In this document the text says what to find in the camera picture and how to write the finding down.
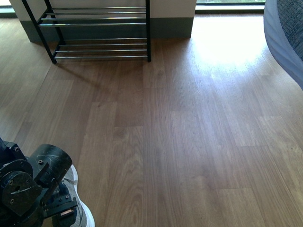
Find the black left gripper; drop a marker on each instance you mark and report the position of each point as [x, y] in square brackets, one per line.
[31, 188]

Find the black metal shoe rack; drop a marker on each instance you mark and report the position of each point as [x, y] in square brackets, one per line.
[107, 30]

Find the grey knit sneaker white sole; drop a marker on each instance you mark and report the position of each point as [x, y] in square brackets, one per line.
[283, 28]

